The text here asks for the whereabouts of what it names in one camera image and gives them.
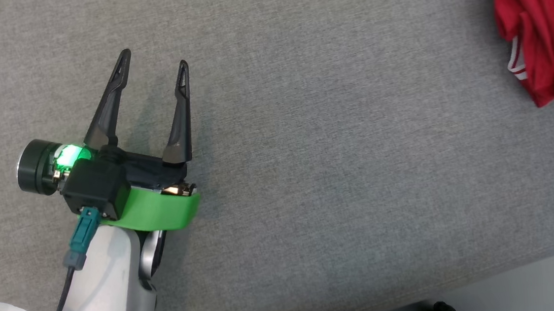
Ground black object on floor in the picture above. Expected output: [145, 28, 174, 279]
[424, 299, 468, 311]

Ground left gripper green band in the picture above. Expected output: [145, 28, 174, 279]
[7, 44, 203, 243]

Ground left cable teal connector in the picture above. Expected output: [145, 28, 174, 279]
[32, 206, 108, 311]

